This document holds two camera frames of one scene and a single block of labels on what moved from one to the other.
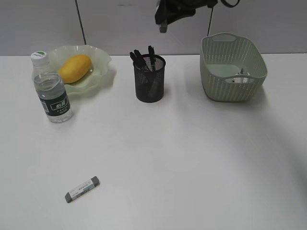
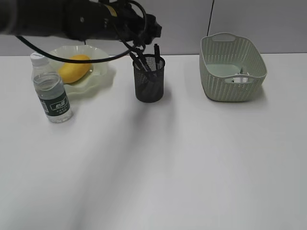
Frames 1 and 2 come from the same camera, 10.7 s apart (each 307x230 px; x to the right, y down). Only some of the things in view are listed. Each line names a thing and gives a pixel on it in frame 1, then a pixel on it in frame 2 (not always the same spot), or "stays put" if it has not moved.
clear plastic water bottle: (50, 89) stays put
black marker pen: (152, 56) → (157, 56)
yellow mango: (75, 68) stays put
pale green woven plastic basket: (232, 69) stays put
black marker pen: (138, 66) → (140, 61)
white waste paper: (243, 77) stays put
